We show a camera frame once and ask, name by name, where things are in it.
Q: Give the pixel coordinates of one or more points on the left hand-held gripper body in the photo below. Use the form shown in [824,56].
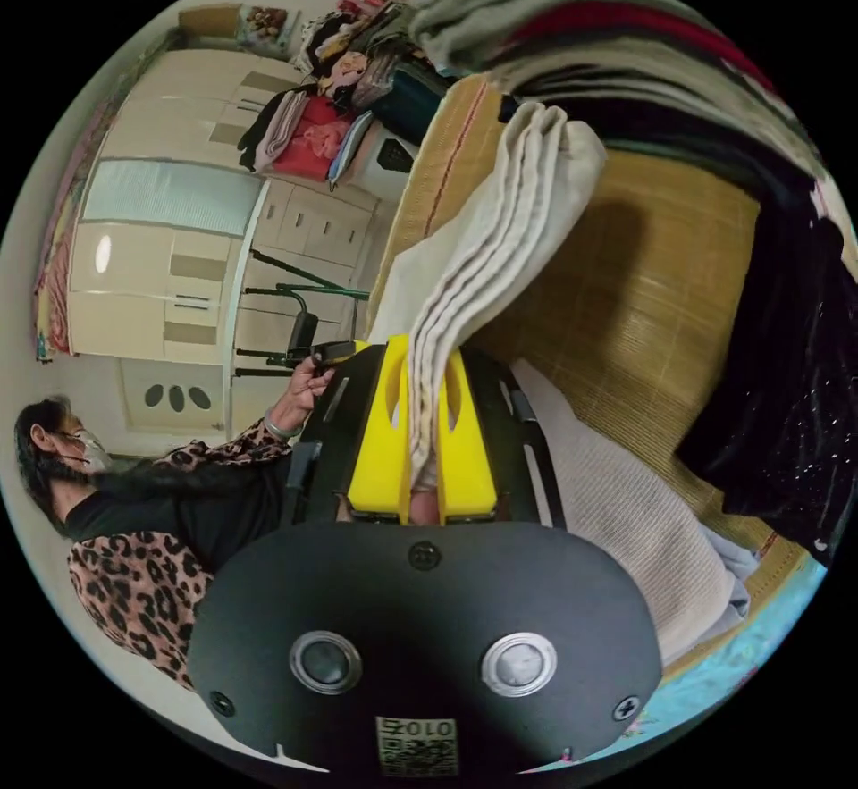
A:
[333,353]

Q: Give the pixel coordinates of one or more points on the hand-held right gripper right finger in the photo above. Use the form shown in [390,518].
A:
[472,467]

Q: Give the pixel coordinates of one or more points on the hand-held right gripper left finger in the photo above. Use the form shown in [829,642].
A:
[379,454]

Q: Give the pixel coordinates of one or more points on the white pants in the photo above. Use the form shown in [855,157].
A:
[509,233]

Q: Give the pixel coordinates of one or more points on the person's left forearm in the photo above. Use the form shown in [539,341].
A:
[228,444]

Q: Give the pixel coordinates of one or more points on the person's left hand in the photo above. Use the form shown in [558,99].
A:
[298,403]

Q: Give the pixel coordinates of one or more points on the white door with oval panes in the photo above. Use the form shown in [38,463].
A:
[174,397]

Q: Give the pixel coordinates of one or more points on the cream wardrobe cupboard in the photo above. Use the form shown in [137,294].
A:
[167,253]

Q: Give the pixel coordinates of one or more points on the bed with woven mat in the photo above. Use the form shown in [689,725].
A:
[670,347]

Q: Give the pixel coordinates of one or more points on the heap of clothes and bags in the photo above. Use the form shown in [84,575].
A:
[322,119]

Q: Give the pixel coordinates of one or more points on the person's body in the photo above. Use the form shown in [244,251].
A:
[154,534]

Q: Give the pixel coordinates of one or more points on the pile of clothes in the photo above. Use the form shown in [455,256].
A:
[670,65]

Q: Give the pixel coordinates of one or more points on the black metal frame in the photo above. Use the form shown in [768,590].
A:
[301,333]

